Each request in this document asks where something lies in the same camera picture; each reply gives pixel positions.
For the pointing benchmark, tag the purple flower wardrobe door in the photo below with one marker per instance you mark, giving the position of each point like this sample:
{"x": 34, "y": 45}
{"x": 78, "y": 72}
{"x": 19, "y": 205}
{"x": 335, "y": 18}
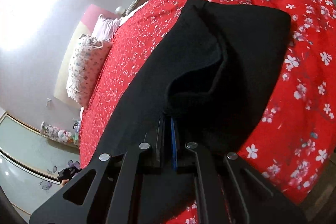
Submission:
{"x": 30, "y": 164}

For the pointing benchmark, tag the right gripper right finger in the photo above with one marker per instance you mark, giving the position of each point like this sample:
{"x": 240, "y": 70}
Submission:
{"x": 227, "y": 188}

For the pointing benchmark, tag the red floral bedspread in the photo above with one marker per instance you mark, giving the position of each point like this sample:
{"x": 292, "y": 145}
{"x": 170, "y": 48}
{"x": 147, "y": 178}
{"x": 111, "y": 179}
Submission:
{"x": 296, "y": 134}

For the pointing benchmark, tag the floral white pillow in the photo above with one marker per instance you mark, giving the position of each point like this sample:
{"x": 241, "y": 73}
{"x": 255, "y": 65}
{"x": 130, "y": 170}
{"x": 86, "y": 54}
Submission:
{"x": 87, "y": 59}

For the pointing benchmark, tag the beige headboard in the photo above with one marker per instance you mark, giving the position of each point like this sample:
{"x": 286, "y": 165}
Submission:
{"x": 60, "y": 91}

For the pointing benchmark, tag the black pants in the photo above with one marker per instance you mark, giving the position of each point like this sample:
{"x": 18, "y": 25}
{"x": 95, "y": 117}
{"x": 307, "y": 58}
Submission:
{"x": 213, "y": 74}

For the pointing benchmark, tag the person's left hand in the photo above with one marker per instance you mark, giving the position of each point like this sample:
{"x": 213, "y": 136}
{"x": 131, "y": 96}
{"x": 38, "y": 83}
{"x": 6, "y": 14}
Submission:
{"x": 64, "y": 182}

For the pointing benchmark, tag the stuffed toy stack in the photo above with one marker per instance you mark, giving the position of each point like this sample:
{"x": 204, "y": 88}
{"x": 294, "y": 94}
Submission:
{"x": 59, "y": 135}

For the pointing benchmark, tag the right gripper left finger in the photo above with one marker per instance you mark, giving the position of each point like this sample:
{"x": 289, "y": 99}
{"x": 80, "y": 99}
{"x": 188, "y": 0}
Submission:
{"x": 121, "y": 184}

